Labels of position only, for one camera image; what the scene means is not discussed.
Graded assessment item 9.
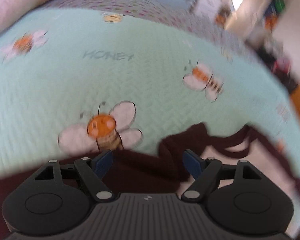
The grey and maroon sweatshirt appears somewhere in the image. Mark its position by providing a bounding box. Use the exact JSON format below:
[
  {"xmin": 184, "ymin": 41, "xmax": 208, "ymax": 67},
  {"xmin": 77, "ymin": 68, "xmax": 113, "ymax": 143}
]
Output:
[{"xmin": 0, "ymin": 122, "xmax": 300, "ymax": 240}]

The teal bee-pattern bedspread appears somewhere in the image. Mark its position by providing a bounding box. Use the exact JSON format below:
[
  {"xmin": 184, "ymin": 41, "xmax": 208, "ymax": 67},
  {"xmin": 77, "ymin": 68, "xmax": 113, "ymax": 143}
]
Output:
[{"xmin": 0, "ymin": 8, "xmax": 300, "ymax": 177}]

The white room door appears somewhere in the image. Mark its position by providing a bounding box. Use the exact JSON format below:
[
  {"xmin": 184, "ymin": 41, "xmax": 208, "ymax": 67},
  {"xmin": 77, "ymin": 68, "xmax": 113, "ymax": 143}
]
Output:
[{"xmin": 224, "ymin": 0, "xmax": 272, "ymax": 40}]

